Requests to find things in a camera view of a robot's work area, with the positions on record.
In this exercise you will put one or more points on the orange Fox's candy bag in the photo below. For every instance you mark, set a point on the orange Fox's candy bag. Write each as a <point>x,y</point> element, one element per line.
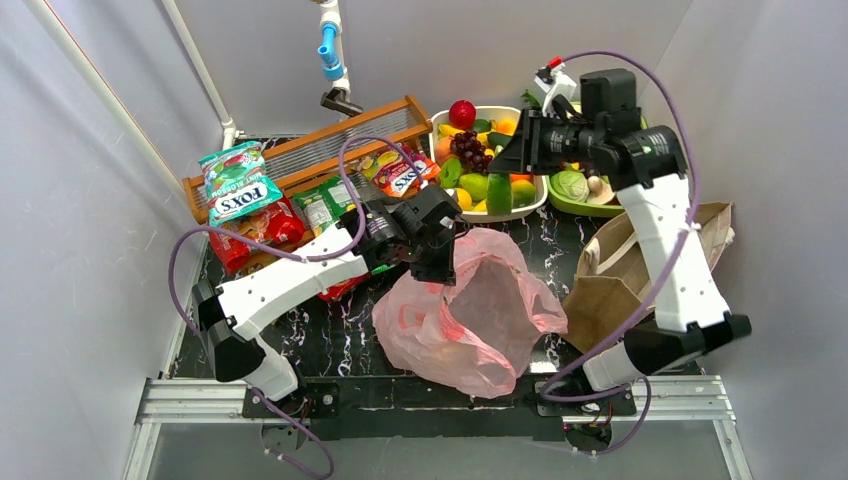
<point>392,175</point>

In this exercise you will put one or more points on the green bell pepper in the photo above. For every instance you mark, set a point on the green bell pepper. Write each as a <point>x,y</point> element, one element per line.
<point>451,170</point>

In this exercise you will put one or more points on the brown paper bag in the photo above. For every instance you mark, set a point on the brown paper bag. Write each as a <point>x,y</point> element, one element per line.
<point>610,283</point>

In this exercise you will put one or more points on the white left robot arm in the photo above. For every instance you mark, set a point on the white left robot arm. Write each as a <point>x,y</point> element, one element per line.
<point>231,316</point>

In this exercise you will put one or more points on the peach fruit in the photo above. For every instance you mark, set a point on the peach fruit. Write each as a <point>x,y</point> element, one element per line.
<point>442,150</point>

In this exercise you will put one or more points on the yellow orange small fruit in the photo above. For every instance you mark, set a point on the yellow orange small fruit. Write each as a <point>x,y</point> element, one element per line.
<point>463,199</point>

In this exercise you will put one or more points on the white pipe with blue valve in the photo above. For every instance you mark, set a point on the white pipe with blue valve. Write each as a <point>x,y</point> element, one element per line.
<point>330,50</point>

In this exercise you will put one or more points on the dark grape bunch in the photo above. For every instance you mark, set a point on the dark grape bunch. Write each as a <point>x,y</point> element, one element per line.
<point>472,150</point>

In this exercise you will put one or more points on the red snack bag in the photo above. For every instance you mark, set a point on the red snack bag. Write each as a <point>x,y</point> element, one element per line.
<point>275,225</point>

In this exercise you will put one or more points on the watermelon slice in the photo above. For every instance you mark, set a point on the watermelon slice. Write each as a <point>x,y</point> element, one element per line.
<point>499,194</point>

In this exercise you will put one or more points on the red apple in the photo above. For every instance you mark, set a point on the red apple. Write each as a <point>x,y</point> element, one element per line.
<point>462,115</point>

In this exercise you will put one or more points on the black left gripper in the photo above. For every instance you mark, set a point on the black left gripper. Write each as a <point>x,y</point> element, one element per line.
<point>436,254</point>

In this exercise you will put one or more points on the aluminium base frame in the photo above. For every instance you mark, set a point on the aluminium base frame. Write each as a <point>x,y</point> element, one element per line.
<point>206,401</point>

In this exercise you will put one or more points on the white fruit basin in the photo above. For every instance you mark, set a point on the white fruit basin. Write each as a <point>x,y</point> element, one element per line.
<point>496,113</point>

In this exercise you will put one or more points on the tangerine at basin back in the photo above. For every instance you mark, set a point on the tangerine at basin back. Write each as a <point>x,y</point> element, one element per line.
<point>506,126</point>

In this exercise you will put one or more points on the pink plastic grocery bag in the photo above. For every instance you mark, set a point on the pink plastic grocery bag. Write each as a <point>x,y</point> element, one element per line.
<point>478,335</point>

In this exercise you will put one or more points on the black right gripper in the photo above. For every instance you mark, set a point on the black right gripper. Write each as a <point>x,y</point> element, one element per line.
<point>530,145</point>

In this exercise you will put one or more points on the white corner pipe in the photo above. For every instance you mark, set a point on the white corner pipe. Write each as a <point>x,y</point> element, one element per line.
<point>228,125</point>

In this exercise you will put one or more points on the green mango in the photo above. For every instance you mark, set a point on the green mango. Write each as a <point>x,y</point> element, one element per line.
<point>475,184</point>

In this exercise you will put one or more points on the green Fox's candy bag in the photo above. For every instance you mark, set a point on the green Fox's candy bag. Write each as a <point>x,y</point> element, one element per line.
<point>236,183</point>

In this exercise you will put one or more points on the green cabbage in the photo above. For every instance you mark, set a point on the green cabbage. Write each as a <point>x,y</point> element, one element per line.
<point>571,185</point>

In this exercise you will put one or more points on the wooden slatted rack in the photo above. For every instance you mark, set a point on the wooden slatted rack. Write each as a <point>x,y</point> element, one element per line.
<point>300,163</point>

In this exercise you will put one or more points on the green snack packet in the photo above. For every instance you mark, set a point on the green snack packet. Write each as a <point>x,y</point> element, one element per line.
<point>323,205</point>

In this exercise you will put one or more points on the red chips bag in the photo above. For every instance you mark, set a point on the red chips bag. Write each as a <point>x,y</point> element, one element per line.
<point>336,292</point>

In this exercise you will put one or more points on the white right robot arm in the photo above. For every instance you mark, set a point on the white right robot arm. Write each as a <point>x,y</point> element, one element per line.
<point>684,316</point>

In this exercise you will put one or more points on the green vegetable basin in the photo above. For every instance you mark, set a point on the green vegetable basin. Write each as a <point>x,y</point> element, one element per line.
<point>601,201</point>

